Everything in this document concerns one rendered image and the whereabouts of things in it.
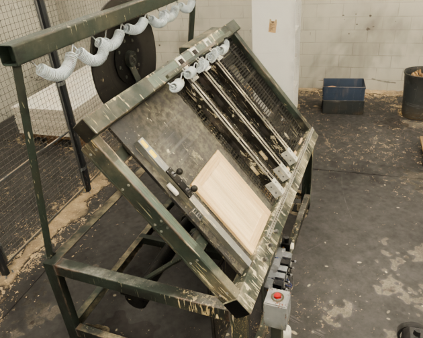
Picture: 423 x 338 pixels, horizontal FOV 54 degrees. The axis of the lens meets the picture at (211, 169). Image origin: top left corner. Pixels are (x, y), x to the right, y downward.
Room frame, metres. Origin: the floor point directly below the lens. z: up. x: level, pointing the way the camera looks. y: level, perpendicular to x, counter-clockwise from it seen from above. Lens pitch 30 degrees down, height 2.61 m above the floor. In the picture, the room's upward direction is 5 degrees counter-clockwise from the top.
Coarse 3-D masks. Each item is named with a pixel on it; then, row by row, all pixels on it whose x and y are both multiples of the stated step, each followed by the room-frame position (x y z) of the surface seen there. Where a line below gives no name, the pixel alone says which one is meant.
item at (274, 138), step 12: (228, 48) 3.13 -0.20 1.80; (216, 60) 3.14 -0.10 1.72; (216, 72) 3.13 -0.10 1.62; (228, 72) 3.15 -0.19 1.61; (228, 84) 3.10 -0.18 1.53; (240, 96) 3.06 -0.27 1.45; (252, 108) 3.02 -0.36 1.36; (264, 120) 3.00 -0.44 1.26; (264, 132) 2.98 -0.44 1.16; (276, 132) 2.99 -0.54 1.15; (276, 144) 2.94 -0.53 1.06; (288, 156) 2.90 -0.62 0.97
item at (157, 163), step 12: (144, 156) 2.00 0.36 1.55; (156, 168) 1.98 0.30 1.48; (168, 180) 1.96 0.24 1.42; (180, 192) 1.93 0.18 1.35; (192, 204) 1.90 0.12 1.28; (204, 216) 1.88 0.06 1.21; (216, 228) 1.86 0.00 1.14; (228, 240) 1.84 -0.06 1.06; (240, 252) 1.82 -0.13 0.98; (240, 264) 1.79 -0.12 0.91
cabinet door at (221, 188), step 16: (224, 160) 2.39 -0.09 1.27; (208, 176) 2.17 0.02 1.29; (224, 176) 2.27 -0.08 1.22; (240, 176) 2.37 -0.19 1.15; (208, 192) 2.07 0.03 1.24; (224, 192) 2.16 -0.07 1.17; (240, 192) 2.25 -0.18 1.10; (224, 208) 2.05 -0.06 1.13; (240, 208) 2.14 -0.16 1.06; (256, 208) 2.24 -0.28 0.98; (224, 224) 1.96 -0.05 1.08; (240, 224) 2.03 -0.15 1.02; (256, 224) 2.12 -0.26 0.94; (240, 240) 1.92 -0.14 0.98; (256, 240) 2.00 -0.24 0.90
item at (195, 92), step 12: (204, 60) 2.71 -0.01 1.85; (192, 84) 2.70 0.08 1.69; (192, 96) 2.69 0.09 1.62; (204, 96) 2.70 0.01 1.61; (204, 108) 2.66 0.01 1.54; (216, 108) 2.68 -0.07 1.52; (216, 120) 2.63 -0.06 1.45; (228, 132) 2.59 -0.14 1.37; (240, 144) 2.56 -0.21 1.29; (240, 156) 2.56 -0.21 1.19; (252, 156) 2.54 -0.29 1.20; (264, 168) 2.53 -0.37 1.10; (264, 180) 2.49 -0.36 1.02; (276, 180) 2.51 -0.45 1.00; (276, 192) 2.46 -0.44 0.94
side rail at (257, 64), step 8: (240, 40) 3.76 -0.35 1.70; (240, 48) 3.74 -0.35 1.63; (248, 48) 3.76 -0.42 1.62; (240, 56) 3.74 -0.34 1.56; (248, 56) 3.71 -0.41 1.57; (248, 64) 3.71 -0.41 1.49; (256, 64) 3.68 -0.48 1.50; (256, 72) 3.68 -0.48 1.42; (264, 72) 3.65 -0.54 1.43; (272, 80) 3.64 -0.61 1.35; (264, 88) 3.65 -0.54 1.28; (272, 88) 3.62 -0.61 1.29; (280, 88) 3.65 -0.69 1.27; (272, 96) 3.62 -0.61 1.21; (280, 96) 3.59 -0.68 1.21; (288, 104) 3.56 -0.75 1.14; (296, 112) 3.54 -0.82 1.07; (296, 120) 3.53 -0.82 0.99; (304, 120) 3.54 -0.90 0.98; (304, 128) 3.50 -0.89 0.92
